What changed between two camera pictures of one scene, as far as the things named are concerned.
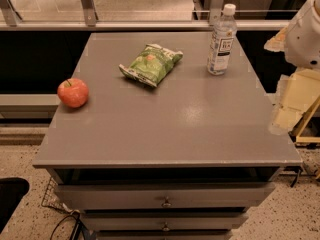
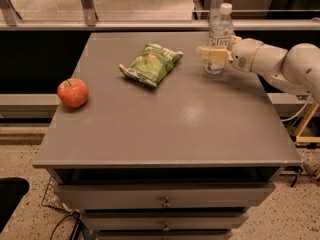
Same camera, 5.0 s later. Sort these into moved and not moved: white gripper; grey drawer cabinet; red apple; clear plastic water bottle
Moved: white gripper
Not moved: clear plastic water bottle; grey drawer cabinet; red apple
